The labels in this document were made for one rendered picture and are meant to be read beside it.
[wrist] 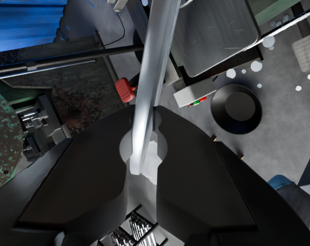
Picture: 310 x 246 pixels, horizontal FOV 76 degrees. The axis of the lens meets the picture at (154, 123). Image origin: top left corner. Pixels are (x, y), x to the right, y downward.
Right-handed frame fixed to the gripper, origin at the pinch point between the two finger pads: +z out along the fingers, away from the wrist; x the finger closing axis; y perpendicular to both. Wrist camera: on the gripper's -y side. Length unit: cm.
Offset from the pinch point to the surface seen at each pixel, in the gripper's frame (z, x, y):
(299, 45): 67, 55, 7
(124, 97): 45.0, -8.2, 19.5
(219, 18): 23.5, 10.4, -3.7
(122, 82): 45.1, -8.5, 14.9
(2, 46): 235, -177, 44
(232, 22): 21.9, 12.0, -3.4
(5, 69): 78, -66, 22
